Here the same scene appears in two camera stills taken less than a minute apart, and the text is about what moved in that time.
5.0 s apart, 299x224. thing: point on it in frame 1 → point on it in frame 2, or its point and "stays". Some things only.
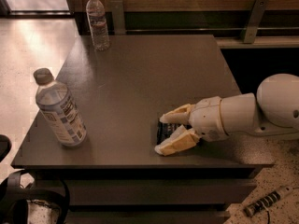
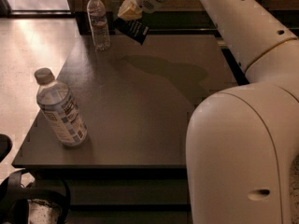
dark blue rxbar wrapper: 165,129 → 133,29
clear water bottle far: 96,19 stays
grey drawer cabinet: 153,195 stays
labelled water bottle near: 56,101 stays
